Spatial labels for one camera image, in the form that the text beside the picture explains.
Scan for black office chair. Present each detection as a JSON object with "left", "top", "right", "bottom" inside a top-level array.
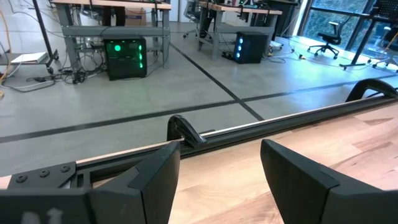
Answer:
[{"left": 307, "top": 21, "right": 343, "bottom": 60}]

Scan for grey office chair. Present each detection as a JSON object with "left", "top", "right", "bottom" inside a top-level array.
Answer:
[{"left": 182, "top": 0, "right": 201, "bottom": 40}]

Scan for cardboard box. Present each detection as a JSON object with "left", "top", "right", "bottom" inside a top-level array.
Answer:
[{"left": 124, "top": 7, "right": 147, "bottom": 27}]

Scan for computer tower green lights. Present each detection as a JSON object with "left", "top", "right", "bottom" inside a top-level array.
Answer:
[{"left": 103, "top": 34, "right": 148, "bottom": 82}]

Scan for black curved cable hook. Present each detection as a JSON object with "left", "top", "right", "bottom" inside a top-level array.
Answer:
[
  {"left": 167, "top": 114, "right": 208, "bottom": 149},
  {"left": 345, "top": 78, "right": 398, "bottom": 103}
]

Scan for grey metal workbench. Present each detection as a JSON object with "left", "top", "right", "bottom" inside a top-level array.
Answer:
[
  {"left": 198, "top": 0, "right": 284, "bottom": 62},
  {"left": 49, "top": 0, "right": 172, "bottom": 72}
]

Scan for flat white box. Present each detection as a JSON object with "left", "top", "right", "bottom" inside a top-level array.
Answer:
[{"left": 10, "top": 52, "right": 48, "bottom": 65}]

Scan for computer tower blue lights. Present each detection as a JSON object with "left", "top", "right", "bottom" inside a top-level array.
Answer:
[{"left": 233, "top": 30, "right": 269, "bottom": 65}]

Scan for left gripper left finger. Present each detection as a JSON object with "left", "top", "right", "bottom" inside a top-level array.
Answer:
[{"left": 86, "top": 141, "right": 181, "bottom": 224}]

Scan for black floor stand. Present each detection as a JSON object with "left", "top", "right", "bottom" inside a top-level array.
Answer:
[{"left": 338, "top": 12, "right": 398, "bottom": 71}]

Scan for black pole stand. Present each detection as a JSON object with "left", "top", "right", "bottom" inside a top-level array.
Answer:
[{"left": 32, "top": 0, "right": 60, "bottom": 68}]

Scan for tangled floor cables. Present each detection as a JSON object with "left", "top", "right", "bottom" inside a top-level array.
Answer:
[{"left": 0, "top": 63, "right": 105, "bottom": 93}]

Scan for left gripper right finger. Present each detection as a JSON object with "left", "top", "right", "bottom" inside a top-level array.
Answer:
[{"left": 260, "top": 139, "right": 398, "bottom": 224}]

